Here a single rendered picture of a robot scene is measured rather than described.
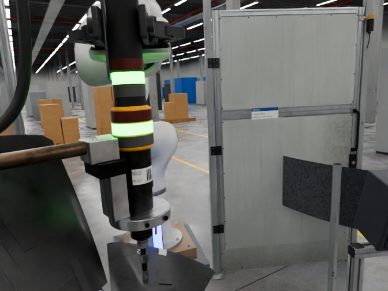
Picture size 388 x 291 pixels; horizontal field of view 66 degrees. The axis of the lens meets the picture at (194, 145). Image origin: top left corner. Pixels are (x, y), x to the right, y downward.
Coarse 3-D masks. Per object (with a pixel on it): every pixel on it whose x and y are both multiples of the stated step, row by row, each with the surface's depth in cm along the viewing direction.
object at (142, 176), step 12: (120, 156) 32; (132, 156) 31; (144, 156) 32; (132, 168) 31; (144, 168) 32; (132, 180) 31; (144, 180) 32; (132, 192) 32; (144, 192) 32; (132, 204) 32; (144, 204) 32
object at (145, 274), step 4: (144, 248) 35; (140, 252) 35; (144, 252) 35; (140, 256) 35; (144, 256) 35; (140, 260) 35; (144, 260) 35; (144, 264) 35; (144, 268) 35; (144, 272) 35; (144, 276) 35; (144, 280) 35
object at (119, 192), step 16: (96, 144) 28; (112, 144) 29; (96, 160) 28; (112, 160) 29; (96, 176) 29; (112, 176) 29; (112, 192) 30; (112, 208) 30; (128, 208) 31; (160, 208) 33; (112, 224) 32; (128, 224) 31; (144, 224) 31; (160, 224) 32
